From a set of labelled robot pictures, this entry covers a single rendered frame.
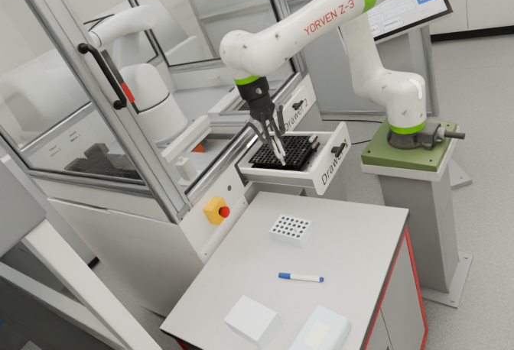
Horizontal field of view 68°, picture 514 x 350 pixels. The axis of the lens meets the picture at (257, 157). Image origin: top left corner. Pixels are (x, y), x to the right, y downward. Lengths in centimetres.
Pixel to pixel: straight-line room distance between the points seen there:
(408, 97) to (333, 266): 60
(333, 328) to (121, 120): 77
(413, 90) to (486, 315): 104
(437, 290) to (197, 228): 116
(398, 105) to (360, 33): 27
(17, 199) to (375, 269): 87
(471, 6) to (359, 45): 278
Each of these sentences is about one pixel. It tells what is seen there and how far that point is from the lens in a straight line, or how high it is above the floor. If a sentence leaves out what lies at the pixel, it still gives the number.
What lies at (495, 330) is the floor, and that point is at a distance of 192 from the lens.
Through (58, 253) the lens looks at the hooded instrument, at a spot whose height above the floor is 129.
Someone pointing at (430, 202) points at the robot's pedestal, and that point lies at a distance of 156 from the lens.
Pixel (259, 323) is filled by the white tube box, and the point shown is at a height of 81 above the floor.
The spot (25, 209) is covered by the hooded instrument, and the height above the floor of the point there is 140.
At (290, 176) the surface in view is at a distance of 134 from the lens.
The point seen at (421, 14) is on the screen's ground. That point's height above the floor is 100.
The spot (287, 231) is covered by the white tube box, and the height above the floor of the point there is 80.
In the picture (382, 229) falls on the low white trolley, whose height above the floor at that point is 76.
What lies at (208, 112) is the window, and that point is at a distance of 135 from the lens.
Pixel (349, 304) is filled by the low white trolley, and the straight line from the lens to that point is 109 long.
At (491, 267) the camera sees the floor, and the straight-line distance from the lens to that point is 210.
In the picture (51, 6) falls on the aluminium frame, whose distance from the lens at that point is 106.
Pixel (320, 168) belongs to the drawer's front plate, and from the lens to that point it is 128.
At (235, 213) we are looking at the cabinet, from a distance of 147.
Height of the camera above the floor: 165
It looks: 31 degrees down
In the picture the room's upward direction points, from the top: 24 degrees counter-clockwise
